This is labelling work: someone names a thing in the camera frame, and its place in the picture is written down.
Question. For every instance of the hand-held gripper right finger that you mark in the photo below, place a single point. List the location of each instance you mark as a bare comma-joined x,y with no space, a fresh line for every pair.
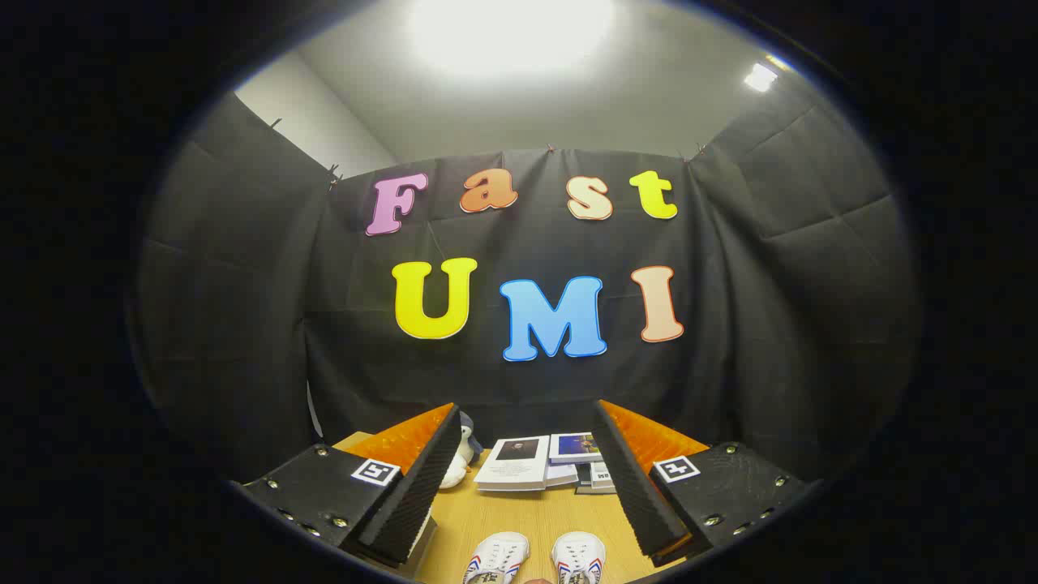
636,487

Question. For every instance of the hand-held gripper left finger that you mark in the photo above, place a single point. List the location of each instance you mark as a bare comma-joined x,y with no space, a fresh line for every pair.
413,487

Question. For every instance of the white striped canvas shoe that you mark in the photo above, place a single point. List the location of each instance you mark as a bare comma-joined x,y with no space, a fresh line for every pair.
579,558
496,558

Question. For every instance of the pale landscape cover book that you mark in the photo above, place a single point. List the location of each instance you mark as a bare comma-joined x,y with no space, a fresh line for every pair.
602,475

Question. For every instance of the white plush toy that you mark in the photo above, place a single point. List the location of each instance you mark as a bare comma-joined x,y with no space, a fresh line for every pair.
454,472

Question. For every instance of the dark grey book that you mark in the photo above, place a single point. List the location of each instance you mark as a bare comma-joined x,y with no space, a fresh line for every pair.
584,487

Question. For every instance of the blue picture cover book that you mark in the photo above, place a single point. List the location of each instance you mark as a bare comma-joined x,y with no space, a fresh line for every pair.
574,446

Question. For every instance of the thin white book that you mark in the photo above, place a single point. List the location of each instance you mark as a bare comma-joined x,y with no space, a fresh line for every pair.
561,474

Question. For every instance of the grey penguin plush toy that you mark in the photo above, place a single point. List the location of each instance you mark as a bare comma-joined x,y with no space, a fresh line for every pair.
469,425

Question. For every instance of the white portrait cover book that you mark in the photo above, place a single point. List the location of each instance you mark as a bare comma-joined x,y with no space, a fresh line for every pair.
512,466

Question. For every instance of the small ceiling light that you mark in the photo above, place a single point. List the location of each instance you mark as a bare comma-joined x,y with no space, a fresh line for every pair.
760,77

